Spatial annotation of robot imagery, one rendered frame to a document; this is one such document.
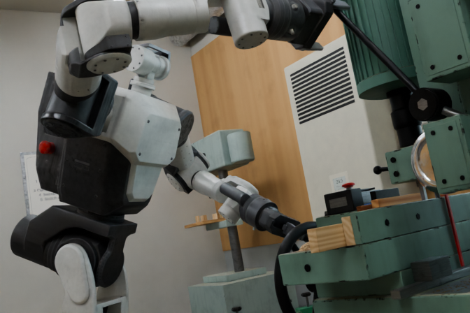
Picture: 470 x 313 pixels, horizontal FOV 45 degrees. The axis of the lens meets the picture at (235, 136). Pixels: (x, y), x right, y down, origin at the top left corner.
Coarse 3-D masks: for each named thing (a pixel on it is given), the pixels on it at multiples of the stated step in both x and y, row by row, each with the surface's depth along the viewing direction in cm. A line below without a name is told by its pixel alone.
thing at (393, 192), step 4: (396, 188) 130; (372, 192) 126; (376, 192) 125; (380, 192) 126; (384, 192) 127; (388, 192) 128; (392, 192) 129; (396, 192) 130; (372, 196) 126; (376, 196) 125; (380, 196) 126; (384, 196) 127; (388, 196) 128; (392, 196) 129
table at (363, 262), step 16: (448, 224) 115; (464, 224) 119; (384, 240) 101; (400, 240) 104; (416, 240) 107; (432, 240) 110; (448, 240) 114; (464, 240) 117; (288, 256) 110; (304, 256) 107; (320, 256) 104; (336, 256) 101; (352, 256) 98; (368, 256) 97; (384, 256) 100; (400, 256) 102; (416, 256) 105; (288, 272) 110; (304, 272) 107; (320, 272) 104; (336, 272) 101; (352, 272) 98; (368, 272) 96; (384, 272) 98
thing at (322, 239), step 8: (336, 224) 99; (312, 232) 96; (320, 232) 96; (328, 232) 97; (336, 232) 99; (312, 240) 96; (320, 240) 96; (328, 240) 97; (336, 240) 98; (344, 240) 99; (312, 248) 96; (320, 248) 95; (328, 248) 96; (336, 248) 98
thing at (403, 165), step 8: (392, 152) 121; (400, 152) 120; (408, 152) 118; (392, 160) 121; (400, 160) 120; (408, 160) 118; (392, 168) 121; (400, 168) 120; (408, 168) 119; (392, 176) 122; (400, 176) 120; (408, 176) 119
